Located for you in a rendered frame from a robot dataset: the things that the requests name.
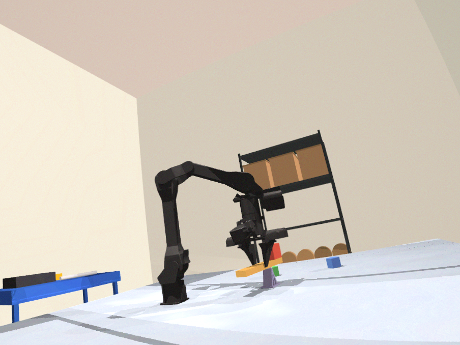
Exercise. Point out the blue cube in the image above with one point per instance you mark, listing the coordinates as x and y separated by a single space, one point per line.
333 262

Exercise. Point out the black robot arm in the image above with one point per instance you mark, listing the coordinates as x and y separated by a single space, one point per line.
176 258

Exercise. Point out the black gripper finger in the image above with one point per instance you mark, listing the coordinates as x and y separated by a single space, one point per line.
266 251
251 253

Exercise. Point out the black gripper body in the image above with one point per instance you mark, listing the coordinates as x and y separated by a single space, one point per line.
265 236

